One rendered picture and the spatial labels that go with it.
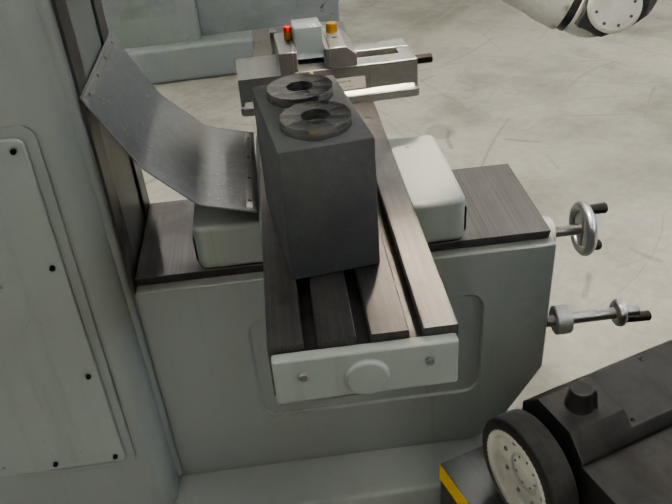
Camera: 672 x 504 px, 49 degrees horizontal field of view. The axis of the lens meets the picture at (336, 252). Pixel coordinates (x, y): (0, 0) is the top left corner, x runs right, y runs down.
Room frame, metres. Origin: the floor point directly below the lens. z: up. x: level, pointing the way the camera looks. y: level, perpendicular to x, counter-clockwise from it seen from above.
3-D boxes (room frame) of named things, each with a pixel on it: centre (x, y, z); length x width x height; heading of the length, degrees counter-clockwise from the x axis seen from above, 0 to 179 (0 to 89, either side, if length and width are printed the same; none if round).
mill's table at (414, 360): (1.26, 0.01, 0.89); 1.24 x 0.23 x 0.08; 4
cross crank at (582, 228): (1.30, -0.49, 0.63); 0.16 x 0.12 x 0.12; 94
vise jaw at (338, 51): (1.42, -0.03, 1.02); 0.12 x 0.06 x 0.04; 6
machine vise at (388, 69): (1.42, -0.01, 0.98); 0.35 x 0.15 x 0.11; 96
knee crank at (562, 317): (1.16, -0.52, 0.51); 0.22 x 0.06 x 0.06; 94
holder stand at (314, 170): (0.91, 0.02, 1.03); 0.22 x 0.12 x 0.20; 11
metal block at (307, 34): (1.41, 0.02, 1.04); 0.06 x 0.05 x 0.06; 6
